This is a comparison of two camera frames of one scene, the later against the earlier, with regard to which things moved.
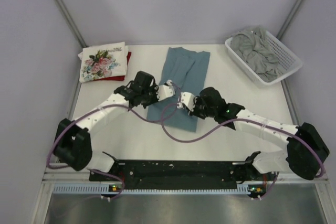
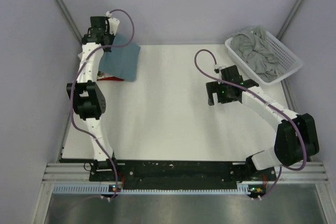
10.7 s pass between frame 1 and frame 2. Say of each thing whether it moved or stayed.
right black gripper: moved
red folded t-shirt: stayed
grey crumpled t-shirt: stayed
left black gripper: moved
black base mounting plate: stayed
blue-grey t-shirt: moved
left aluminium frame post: stayed
